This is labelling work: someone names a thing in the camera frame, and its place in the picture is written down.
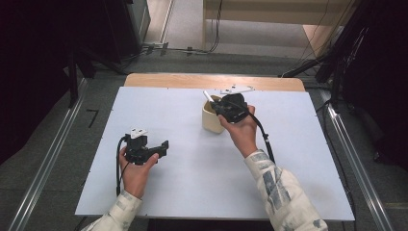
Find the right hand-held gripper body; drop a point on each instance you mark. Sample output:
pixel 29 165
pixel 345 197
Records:
pixel 235 109

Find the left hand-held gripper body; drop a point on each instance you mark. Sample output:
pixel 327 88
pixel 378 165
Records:
pixel 136 150

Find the white pen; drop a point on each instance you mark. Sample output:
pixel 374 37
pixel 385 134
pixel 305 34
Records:
pixel 208 96

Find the beige square pen holder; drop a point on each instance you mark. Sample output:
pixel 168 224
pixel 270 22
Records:
pixel 210 123

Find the person's right hand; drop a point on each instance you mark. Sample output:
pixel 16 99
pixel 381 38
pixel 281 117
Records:
pixel 243 136

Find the person's left hand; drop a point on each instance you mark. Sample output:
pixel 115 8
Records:
pixel 136 179

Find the white board sheet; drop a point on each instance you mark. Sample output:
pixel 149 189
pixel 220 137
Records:
pixel 192 179

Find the wooden table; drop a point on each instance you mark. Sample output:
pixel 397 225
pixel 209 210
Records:
pixel 176 81

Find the black metal stand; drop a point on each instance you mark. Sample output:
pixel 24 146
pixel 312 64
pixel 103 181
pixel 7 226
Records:
pixel 73 83
pixel 335 64

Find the light wooden furniture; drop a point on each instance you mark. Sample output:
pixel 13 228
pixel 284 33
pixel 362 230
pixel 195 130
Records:
pixel 263 14

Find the dark cabinet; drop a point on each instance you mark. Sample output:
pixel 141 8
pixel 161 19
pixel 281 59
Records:
pixel 128 25

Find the aluminium floor rail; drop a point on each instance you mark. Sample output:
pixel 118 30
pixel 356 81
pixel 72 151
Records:
pixel 48 160
pixel 359 166

